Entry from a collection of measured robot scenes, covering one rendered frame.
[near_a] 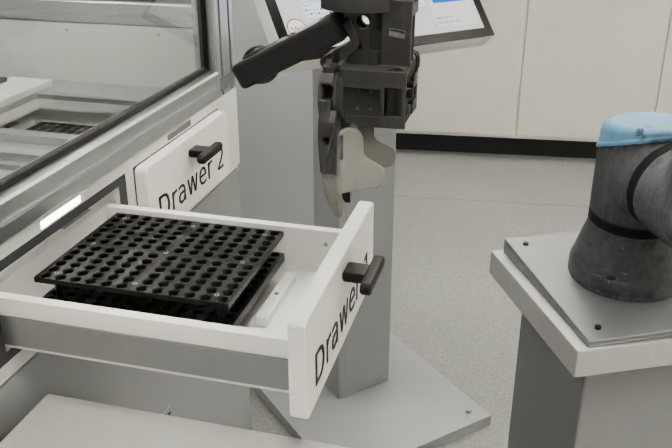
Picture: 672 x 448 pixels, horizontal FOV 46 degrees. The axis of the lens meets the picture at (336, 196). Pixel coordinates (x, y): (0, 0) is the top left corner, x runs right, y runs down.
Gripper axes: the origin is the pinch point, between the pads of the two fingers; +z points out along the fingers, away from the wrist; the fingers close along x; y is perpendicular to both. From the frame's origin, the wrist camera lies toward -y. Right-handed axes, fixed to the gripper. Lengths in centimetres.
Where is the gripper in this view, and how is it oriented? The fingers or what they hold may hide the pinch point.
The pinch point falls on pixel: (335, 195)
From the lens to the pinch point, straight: 78.4
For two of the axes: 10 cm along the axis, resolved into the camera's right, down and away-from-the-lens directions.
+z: -0.1, 9.2, 3.9
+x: 2.5, -3.7, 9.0
